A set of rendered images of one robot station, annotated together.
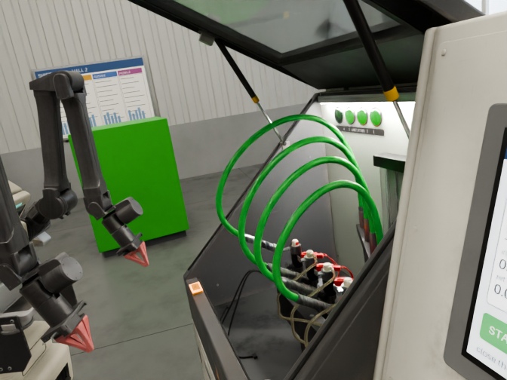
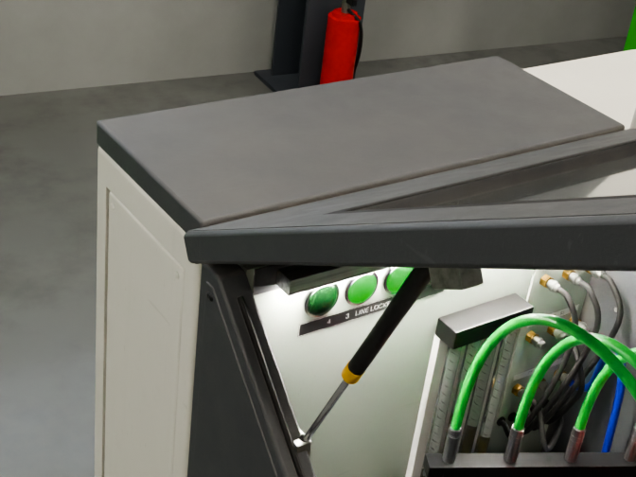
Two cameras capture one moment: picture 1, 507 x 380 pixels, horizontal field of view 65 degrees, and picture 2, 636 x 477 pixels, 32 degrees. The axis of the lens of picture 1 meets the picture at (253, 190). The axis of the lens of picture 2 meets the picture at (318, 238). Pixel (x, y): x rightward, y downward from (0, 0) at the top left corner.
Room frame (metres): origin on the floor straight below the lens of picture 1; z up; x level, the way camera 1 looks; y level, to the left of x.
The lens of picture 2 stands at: (1.60, 0.75, 2.12)
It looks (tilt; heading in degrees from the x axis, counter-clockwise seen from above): 31 degrees down; 249
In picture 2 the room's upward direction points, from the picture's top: 7 degrees clockwise
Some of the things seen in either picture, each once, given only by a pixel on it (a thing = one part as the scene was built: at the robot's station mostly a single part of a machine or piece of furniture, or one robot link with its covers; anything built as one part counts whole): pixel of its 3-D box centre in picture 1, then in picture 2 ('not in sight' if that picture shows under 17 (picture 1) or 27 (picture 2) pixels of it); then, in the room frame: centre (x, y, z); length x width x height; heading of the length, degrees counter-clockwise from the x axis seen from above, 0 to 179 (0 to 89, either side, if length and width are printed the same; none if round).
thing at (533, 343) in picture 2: not in sight; (556, 330); (0.77, -0.41, 1.20); 0.13 x 0.03 x 0.31; 17
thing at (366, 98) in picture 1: (375, 97); (460, 234); (1.00, -0.34, 1.43); 0.54 x 0.03 x 0.02; 17
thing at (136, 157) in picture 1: (130, 182); not in sight; (4.36, 1.35, 0.65); 0.95 x 0.86 x 1.30; 109
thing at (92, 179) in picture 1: (84, 146); not in sight; (1.22, 0.49, 1.40); 0.11 x 0.06 x 0.43; 176
